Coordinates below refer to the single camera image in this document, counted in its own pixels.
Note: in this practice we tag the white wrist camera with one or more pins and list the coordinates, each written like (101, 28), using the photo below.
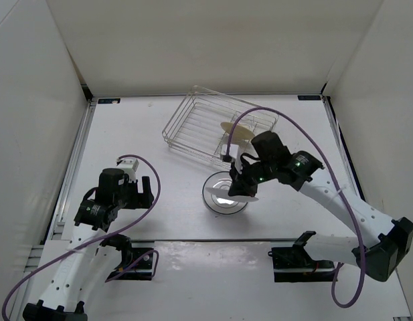
(231, 153)
(129, 166)

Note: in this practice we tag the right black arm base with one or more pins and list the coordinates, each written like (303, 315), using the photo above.
(292, 264)

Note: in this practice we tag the white patterned plate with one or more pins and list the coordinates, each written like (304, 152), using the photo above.
(219, 205)

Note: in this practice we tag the beige plate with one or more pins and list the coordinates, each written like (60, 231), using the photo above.
(239, 132)

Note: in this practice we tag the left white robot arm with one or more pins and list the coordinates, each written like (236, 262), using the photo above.
(93, 252)

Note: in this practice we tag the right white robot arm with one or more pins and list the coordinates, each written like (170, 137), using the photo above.
(380, 242)

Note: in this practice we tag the left blue corner sticker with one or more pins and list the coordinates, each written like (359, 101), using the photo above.
(108, 101)

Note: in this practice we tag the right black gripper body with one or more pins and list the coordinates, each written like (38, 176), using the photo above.
(260, 172)

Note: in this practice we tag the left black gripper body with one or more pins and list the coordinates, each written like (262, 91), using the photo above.
(130, 198)

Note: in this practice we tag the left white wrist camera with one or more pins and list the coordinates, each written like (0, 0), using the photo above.
(129, 166)

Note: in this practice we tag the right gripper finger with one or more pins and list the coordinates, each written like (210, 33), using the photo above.
(234, 173)
(243, 188)

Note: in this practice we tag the aluminium table rail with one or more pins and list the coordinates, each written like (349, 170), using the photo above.
(60, 213)

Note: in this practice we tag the blue corner sticker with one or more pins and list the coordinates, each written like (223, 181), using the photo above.
(108, 101)
(309, 97)

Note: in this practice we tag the silver wire dish rack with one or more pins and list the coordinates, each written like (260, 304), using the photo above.
(195, 127)

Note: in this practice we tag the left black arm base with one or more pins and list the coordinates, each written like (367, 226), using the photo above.
(139, 263)

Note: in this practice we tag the right blue corner sticker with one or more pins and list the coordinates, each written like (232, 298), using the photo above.
(309, 97)

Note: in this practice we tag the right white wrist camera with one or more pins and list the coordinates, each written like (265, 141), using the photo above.
(231, 153)

